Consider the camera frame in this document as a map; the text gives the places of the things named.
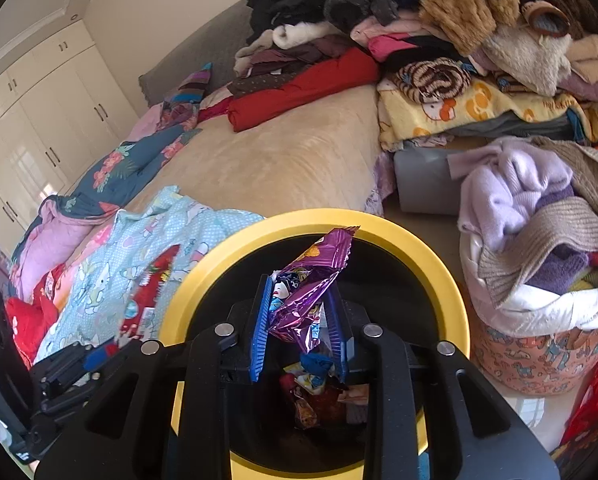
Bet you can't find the lilac sweater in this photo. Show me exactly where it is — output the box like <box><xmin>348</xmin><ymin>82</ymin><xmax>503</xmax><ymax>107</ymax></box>
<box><xmin>447</xmin><ymin>137</ymin><xmax>574</xmax><ymax>253</ymax></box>

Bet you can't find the brown patterned knit sleeve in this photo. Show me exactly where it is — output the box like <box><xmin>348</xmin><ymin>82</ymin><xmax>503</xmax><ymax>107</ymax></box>
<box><xmin>519</xmin><ymin>0</ymin><xmax>572</xmax><ymax>36</ymax></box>

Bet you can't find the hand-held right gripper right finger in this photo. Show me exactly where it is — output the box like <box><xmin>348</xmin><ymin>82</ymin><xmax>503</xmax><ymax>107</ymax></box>
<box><xmin>323</xmin><ymin>286</ymin><xmax>563</xmax><ymax>480</ymax></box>

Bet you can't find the grey folded blanket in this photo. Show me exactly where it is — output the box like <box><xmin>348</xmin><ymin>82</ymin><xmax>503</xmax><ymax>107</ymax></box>
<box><xmin>449</xmin><ymin>112</ymin><xmax>577</xmax><ymax>140</ymax></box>

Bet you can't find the white quilted garment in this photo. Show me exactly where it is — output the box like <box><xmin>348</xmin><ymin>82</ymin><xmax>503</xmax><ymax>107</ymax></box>
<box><xmin>459</xmin><ymin>225</ymin><xmax>598</xmax><ymax>333</ymax></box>

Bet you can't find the peach towel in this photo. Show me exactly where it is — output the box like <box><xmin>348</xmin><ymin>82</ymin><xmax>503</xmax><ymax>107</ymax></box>
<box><xmin>569</xmin><ymin>35</ymin><xmax>598</xmax><ymax>83</ymax></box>

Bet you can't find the orange snack wrapper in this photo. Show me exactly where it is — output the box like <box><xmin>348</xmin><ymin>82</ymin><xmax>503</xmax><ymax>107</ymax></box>
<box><xmin>291</xmin><ymin>387</ymin><xmax>330</xmax><ymax>431</ymax></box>

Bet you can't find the dark red cloth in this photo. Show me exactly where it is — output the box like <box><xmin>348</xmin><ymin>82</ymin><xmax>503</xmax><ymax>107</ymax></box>
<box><xmin>196</xmin><ymin>95</ymin><xmax>234</xmax><ymax>123</ymax></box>

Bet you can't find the grey storage box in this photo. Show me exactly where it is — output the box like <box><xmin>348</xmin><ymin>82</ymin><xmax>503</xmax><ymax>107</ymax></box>
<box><xmin>393</xmin><ymin>147</ymin><xmax>467</xmax><ymax>216</ymax></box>

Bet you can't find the lilac floral bed sheet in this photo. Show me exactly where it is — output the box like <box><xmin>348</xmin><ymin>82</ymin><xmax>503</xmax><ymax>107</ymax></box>
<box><xmin>366</xmin><ymin>152</ymin><xmax>398</xmax><ymax>216</ymax></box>

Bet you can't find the red snack packet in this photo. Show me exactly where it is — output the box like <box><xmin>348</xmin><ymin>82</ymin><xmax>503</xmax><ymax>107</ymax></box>
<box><xmin>116</xmin><ymin>244</ymin><xmax>182</xmax><ymax>348</ymax></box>

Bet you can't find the pink cartoon blanket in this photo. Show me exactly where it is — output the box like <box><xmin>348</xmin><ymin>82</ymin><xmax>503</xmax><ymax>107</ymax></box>
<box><xmin>54</xmin><ymin>225</ymin><xmax>114</xmax><ymax>311</ymax></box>

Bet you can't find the yellow and white wrapper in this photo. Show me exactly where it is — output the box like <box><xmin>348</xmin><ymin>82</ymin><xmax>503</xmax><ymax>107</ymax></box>
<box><xmin>283</xmin><ymin>360</ymin><xmax>327</xmax><ymax>396</ymax></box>

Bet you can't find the purple knit garment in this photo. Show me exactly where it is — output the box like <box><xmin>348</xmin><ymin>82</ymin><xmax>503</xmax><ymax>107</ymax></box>
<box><xmin>529</xmin><ymin>252</ymin><xmax>592</xmax><ymax>297</ymax></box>

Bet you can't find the red folded garment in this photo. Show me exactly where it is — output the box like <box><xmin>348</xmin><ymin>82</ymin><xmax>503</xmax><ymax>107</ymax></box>
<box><xmin>227</xmin><ymin>47</ymin><xmax>384</xmax><ymax>133</ymax></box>

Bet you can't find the mauve garment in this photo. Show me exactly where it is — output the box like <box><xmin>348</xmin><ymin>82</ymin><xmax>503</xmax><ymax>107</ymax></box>
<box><xmin>564</xmin><ymin>72</ymin><xmax>598</xmax><ymax>103</ymax></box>

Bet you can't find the tan fuzzy garment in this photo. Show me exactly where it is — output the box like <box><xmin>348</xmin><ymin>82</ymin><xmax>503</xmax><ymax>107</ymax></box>
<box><xmin>419</xmin><ymin>0</ymin><xmax>522</xmax><ymax>56</ymax></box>

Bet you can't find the blue plastic piece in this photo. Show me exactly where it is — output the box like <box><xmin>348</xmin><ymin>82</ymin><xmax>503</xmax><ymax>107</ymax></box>
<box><xmin>299</xmin><ymin>352</ymin><xmax>337</xmax><ymax>378</ymax></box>

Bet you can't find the dark purple dotted garment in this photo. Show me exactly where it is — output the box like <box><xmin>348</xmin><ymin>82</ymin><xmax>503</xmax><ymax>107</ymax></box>
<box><xmin>229</xmin><ymin>35</ymin><xmax>354</xmax><ymax>98</ymax></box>

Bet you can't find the bed with beige cover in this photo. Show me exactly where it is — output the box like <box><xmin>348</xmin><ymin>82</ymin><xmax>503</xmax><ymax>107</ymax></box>
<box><xmin>124</xmin><ymin>82</ymin><xmax>384</xmax><ymax>226</ymax></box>

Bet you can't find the cream wardrobe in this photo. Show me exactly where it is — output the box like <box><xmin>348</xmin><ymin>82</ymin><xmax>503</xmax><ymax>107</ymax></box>
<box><xmin>0</xmin><ymin>17</ymin><xmax>134</xmax><ymax>233</ymax></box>

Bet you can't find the red floral garment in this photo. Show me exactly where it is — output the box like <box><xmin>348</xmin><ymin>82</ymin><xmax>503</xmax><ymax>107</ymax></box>
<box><xmin>4</xmin><ymin>272</ymin><xmax>62</xmax><ymax>366</ymax></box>

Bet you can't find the purple snack wrapper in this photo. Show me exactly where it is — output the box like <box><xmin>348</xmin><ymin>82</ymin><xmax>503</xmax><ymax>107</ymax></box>
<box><xmin>268</xmin><ymin>226</ymin><xmax>362</xmax><ymax>356</ymax></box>

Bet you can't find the blue floral quilt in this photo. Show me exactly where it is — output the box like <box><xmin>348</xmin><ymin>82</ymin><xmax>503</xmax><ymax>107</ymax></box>
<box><xmin>9</xmin><ymin>127</ymin><xmax>204</xmax><ymax>306</ymax></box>

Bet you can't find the grey padded headboard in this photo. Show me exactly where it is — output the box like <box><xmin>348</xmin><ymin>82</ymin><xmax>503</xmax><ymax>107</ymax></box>
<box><xmin>139</xmin><ymin>0</ymin><xmax>260</xmax><ymax>108</ymax></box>

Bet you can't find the light blue cartoon blanket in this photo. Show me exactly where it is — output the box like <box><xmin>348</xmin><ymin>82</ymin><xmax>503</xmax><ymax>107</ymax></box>
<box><xmin>34</xmin><ymin>185</ymin><xmax>267</xmax><ymax>361</ymax></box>

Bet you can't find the cream fleece garment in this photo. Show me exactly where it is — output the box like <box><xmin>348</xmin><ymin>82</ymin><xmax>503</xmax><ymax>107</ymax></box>
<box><xmin>481</xmin><ymin>22</ymin><xmax>574</xmax><ymax>97</ymax></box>

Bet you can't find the brown striped garment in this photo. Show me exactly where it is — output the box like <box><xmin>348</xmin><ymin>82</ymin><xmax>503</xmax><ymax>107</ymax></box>
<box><xmin>396</xmin><ymin>57</ymin><xmax>474</xmax><ymax>103</ymax></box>

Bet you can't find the yellow rimmed black trash bin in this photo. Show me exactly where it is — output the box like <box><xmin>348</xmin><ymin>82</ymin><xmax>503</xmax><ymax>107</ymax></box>
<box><xmin>161</xmin><ymin>208</ymin><xmax>470</xmax><ymax>480</ymax></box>

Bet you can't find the red printed bag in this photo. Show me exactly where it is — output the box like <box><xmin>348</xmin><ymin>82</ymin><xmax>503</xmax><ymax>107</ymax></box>
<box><xmin>554</xmin><ymin>352</ymin><xmax>598</xmax><ymax>466</ymax></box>

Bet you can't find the striped pillow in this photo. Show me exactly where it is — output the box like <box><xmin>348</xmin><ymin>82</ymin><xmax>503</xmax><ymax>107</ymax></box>
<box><xmin>161</xmin><ymin>62</ymin><xmax>214</xmax><ymax>121</ymax></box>

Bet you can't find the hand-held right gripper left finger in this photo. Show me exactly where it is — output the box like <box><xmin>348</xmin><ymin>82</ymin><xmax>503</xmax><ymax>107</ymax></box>
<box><xmin>34</xmin><ymin>274</ymin><xmax>276</xmax><ymax>480</ymax></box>

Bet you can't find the yellow cartoon blanket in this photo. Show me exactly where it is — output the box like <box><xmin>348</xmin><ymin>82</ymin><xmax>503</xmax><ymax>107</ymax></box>
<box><xmin>377</xmin><ymin>72</ymin><xmax>598</xmax><ymax>153</ymax></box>

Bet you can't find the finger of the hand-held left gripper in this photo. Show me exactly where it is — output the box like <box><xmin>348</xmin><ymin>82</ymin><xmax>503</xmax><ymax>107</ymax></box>
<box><xmin>39</xmin><ymin>377</ymin><xmax>104</xmax><ymax>413</ymax></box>
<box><xmin>31</xmin><ymin>339</ymin><xmax>130</xmax><ymax>385</ymax></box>

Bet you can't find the pink cartoon laundry basket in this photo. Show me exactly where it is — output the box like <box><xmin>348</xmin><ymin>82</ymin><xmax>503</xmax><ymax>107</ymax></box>
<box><xmin>471</xmin><ymin>320</ymin><xmax>598</xmax><ymax>396</ymax></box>

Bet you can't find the white fleece garment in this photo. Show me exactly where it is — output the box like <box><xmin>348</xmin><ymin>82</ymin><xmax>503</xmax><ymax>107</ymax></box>
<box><xmin>234</xmin><ymin>22</ymin><xmax>330</xmax><ymax>78</ymax></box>

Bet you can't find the pink garment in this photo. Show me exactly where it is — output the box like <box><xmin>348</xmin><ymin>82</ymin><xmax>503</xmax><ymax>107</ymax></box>
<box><xmin>351</xmin><ymin>15</ymin><xmax>454</xmax><ymax>73</ymax></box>

